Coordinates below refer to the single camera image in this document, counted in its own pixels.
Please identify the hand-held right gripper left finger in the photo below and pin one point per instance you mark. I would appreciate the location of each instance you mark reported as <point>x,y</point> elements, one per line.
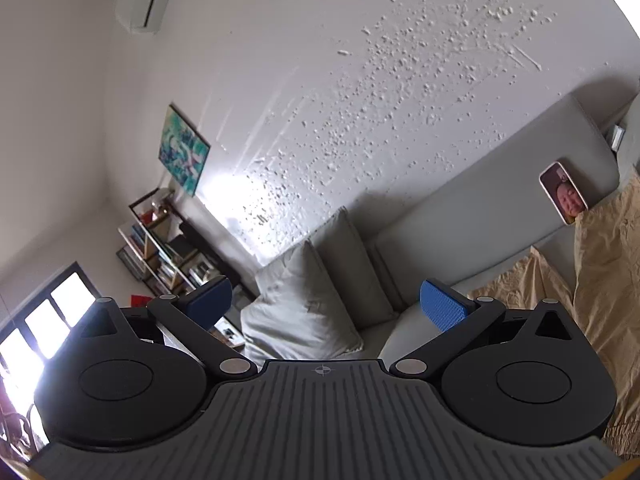
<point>212,302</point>

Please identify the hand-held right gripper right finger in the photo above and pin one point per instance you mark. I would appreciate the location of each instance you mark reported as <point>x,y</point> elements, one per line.
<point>442,310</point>

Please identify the tan pants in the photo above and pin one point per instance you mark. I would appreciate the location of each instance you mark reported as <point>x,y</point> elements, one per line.
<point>605,260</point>

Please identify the small cluttered side table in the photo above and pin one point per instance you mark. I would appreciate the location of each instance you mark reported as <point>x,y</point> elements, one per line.
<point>227,332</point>

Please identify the black metal bookshelf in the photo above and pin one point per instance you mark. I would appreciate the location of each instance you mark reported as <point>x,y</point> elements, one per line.
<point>165,255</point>

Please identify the red flat object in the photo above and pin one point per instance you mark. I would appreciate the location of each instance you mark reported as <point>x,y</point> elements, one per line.
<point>137,301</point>

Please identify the light grey throw pillow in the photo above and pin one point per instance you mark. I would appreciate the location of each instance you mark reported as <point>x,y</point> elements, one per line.
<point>295,305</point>

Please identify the grey sofa back cushion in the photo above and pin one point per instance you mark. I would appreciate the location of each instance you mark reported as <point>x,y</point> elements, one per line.
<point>355,260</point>

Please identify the grey sofa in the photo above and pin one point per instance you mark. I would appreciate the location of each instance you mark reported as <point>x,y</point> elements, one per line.
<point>475,200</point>

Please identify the teal framed painting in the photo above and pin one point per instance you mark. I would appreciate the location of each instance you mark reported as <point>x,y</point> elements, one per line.
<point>182,152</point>

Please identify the dark-framed window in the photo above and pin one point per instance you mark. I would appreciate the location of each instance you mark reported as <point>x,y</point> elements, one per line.
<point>45,320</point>

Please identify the white-cased smartphone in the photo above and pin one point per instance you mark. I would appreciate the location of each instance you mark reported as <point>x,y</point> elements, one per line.
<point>564,192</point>

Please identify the small white box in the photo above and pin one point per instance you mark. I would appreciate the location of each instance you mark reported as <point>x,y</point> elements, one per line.
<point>618,137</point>

